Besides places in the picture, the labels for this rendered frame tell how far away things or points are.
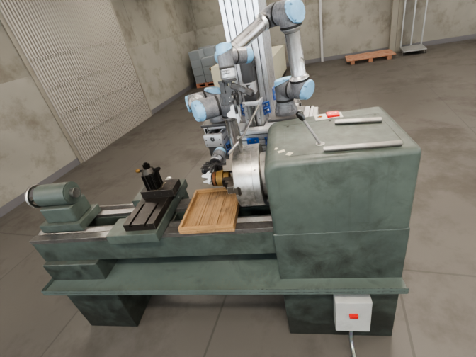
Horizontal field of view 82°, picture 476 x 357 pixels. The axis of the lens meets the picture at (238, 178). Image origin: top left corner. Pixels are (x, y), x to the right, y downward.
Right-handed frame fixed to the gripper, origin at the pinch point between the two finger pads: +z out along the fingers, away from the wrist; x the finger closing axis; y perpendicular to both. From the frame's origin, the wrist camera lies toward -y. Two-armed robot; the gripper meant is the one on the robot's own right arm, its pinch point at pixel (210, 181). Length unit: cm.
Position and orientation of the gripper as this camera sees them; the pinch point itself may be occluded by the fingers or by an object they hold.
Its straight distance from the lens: 142.4
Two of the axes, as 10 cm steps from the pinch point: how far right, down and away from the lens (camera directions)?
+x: -1.9, -8.4, -5.1
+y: -9.7, 0.9, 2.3
